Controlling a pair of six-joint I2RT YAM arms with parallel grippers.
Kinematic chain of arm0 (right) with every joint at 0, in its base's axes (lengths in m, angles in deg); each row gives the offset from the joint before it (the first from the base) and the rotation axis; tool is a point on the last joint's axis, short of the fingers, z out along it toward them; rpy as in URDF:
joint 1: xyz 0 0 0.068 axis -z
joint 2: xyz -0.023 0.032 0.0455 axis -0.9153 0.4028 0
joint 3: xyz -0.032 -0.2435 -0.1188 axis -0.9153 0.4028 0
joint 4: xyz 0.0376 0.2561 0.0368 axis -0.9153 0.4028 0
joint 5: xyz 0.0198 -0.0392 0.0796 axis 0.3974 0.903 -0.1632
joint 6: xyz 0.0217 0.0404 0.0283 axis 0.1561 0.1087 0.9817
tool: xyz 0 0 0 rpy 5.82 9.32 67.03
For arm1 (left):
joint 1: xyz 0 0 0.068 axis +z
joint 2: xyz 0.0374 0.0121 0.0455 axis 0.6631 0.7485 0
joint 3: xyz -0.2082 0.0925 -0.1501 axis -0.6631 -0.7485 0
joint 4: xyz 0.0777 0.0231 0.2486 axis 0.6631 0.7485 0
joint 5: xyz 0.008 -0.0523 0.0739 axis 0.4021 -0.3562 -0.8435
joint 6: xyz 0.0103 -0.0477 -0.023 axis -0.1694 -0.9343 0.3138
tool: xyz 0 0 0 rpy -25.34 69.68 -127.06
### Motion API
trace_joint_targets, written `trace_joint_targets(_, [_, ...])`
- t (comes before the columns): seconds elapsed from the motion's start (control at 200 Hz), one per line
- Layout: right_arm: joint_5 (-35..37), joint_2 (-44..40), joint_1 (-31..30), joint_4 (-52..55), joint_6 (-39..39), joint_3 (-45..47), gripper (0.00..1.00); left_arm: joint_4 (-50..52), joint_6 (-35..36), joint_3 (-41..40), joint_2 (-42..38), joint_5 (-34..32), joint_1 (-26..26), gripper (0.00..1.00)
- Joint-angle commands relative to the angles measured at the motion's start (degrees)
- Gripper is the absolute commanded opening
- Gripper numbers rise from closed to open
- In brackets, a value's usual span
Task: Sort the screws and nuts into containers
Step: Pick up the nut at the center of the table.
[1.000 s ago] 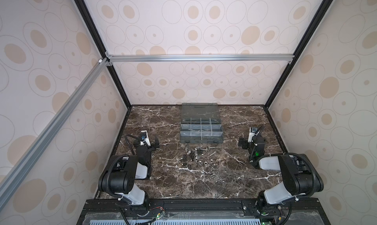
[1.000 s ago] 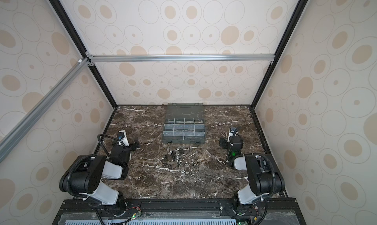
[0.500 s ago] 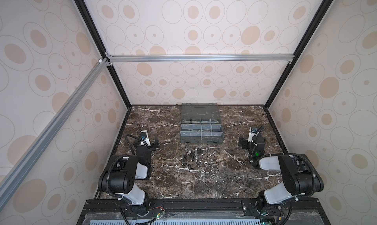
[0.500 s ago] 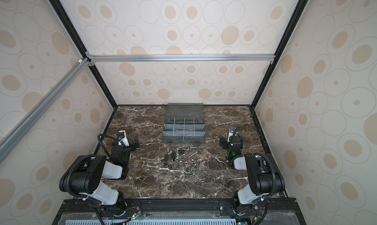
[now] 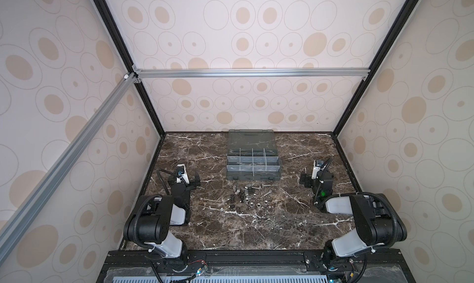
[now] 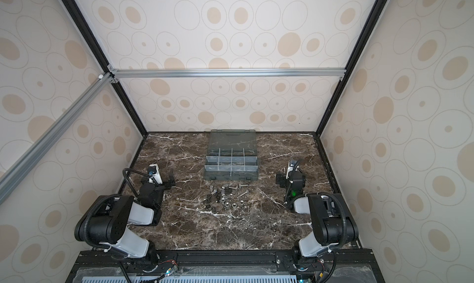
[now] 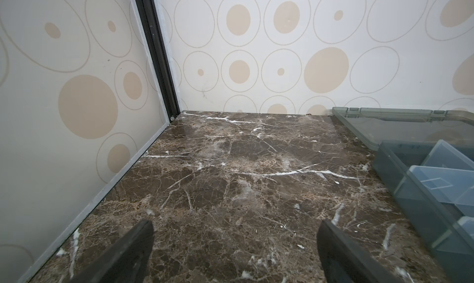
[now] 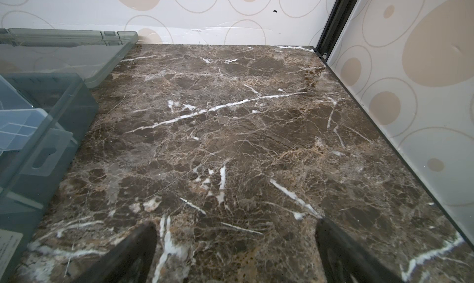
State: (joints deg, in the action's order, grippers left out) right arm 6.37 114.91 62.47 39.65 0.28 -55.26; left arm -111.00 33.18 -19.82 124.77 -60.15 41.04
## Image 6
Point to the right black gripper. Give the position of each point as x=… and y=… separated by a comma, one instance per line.
x=283, y=179

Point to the diagonal aluminium rail left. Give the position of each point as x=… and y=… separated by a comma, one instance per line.
x=21, y=168

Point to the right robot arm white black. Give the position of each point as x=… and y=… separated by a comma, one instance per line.
x=332, y=223

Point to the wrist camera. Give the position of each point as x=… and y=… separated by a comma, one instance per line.
x=154, y=175
x=292, y=165

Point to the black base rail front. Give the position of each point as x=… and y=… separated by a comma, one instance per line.
x=230, y=266

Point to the horizontal aluminium rail back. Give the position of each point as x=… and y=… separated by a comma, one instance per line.
x=229, y=73

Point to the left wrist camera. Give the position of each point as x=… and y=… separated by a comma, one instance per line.
x=154, y=175

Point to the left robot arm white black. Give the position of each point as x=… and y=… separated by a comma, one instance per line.
x=105, y=225

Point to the clear plastic organizer box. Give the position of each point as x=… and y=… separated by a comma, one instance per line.
x=232, y=156

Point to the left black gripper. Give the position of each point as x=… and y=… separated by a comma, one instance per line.
x=172, y=182

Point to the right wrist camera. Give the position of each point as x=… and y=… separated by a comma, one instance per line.
x=292, y=165

